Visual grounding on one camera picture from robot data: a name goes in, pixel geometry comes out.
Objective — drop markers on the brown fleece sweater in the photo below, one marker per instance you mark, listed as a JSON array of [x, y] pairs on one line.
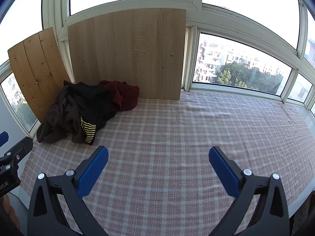
[[61, 118]]

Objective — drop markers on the pink plaid table cloth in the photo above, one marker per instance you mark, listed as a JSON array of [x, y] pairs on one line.
[[172, 140]]

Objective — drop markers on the pine plank board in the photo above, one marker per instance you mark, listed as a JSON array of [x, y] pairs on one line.
[[37, 66]]

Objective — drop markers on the apartment buildings outside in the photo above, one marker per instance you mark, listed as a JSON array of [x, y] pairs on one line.
[[214, 54]]

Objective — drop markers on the dark red garment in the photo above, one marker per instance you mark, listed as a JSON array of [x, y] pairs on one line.
[[123, 95]]

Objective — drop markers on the green trees outside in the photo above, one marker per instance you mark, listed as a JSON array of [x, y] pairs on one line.
[[241, 76]]

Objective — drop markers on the person's left hand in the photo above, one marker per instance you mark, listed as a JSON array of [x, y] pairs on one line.
[[12, 211]]

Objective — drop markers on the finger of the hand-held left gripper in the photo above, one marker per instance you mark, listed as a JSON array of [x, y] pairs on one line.
[[19, 150], [3, 137]]

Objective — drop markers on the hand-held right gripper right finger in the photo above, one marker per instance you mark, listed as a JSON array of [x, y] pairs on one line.
[[224, 174]]

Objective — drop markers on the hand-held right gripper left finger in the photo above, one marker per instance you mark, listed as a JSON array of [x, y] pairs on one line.
[[93, 169]]

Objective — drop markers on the large light wooden board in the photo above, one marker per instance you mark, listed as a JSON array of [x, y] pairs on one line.
[[128, 54]]

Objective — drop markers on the black garment with yellow stripes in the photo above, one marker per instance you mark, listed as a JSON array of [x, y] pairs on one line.
[[91, 103]]

